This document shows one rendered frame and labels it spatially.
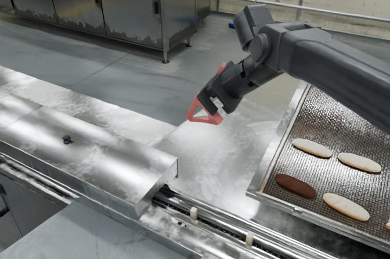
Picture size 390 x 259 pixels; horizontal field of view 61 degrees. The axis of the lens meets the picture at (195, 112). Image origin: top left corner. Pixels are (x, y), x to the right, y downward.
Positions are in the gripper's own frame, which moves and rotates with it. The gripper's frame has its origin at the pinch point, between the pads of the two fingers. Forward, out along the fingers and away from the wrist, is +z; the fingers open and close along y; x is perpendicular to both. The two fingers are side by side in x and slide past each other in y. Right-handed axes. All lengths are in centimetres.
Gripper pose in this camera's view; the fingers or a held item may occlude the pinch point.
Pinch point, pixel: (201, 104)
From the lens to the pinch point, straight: 68.0
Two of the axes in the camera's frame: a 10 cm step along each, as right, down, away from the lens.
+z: -6.3, 3.8, 6.8
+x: 6.5, 7.4, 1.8
